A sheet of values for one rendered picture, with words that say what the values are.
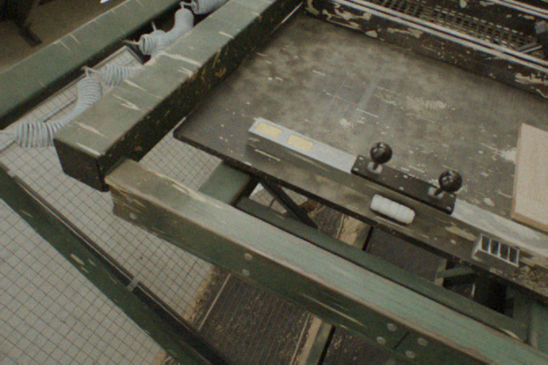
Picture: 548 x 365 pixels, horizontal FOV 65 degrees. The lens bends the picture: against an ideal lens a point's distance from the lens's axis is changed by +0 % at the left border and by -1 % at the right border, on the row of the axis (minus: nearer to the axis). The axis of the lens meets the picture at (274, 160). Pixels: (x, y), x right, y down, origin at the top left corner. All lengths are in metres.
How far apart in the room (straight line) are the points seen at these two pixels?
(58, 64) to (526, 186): 1.21
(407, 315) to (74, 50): 1.13
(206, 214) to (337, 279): 0.23
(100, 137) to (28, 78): 0.57
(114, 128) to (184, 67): 0.22
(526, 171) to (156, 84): 0.80
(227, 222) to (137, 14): 1.01
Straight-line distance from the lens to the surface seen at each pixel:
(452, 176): 0.75
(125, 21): 1.54
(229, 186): 0.88
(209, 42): 1.02
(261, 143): 0.89
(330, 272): 0.69
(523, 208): 0.99
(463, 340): 0.72
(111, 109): 0.84
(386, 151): 0.74
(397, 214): 0.84
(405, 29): 1.33
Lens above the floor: 1.81
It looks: 13 degrees down
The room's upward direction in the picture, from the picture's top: 44 degrees counter-clockwise
